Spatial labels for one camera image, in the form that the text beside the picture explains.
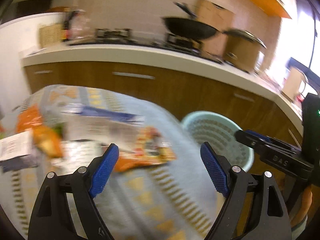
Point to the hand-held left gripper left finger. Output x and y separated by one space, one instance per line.
105 170

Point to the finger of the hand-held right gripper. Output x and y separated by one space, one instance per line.
260 134
277 158

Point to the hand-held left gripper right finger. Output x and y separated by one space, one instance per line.
215 170

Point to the light green plastic basket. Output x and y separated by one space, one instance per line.
215 130

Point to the orange printed snack packet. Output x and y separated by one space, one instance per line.
150 152

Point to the blue and silver packet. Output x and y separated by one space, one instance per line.
112 116

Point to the orange snack bag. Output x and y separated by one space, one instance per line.
47 140

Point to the white and blue carton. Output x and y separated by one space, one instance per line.
15 145

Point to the person's right hand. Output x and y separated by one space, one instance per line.
305 205

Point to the beige container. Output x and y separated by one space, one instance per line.
293 82

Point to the patterned light blue tablecloth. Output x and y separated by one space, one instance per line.
160 205

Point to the wooden kitchen counter cabinet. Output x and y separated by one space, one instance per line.
190 90

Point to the brown rice cooker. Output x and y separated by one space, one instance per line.
240 50

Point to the black gas stove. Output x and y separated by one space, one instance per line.
175 46

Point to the black wok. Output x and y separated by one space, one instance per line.
190 28

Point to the wooden cutting board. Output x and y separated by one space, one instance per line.
215 12

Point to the white paper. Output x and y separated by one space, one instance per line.
36 52

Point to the beige wicker utensil holder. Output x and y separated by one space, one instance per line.
51 36

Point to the clear plastic bag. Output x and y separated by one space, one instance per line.
81 27

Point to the dark sauce bottle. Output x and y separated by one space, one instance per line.
67 27

